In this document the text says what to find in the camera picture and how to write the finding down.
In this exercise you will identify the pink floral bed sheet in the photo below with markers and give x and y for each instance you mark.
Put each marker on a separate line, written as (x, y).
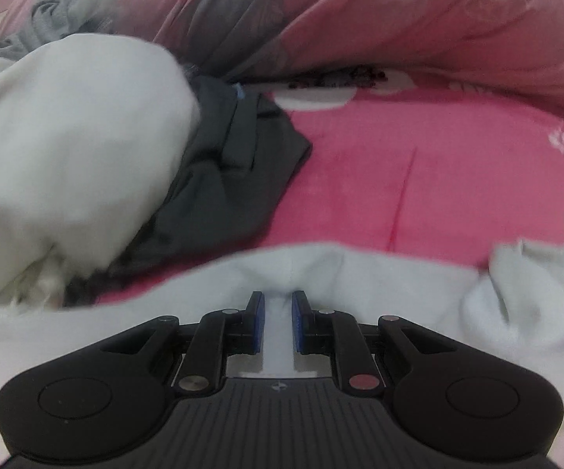
(409, 166)

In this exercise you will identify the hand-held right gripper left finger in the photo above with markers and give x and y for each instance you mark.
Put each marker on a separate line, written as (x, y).
(257, 322)

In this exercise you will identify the dark grey garment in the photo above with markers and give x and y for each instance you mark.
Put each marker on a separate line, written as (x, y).
(223, 176)

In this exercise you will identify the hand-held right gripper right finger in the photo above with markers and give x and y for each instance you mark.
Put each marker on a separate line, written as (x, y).
(299, 322)

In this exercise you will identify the pink and grey quilt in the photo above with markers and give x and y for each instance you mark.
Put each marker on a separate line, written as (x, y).
(409, 19)

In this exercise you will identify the white long-sleeve garment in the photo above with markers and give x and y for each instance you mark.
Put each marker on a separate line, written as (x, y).
(115, 332)

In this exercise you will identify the light grey garment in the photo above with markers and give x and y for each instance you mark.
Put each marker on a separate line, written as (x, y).
(42, 24)

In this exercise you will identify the large white crumpled cloth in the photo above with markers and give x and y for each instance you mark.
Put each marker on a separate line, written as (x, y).
(67, 156)

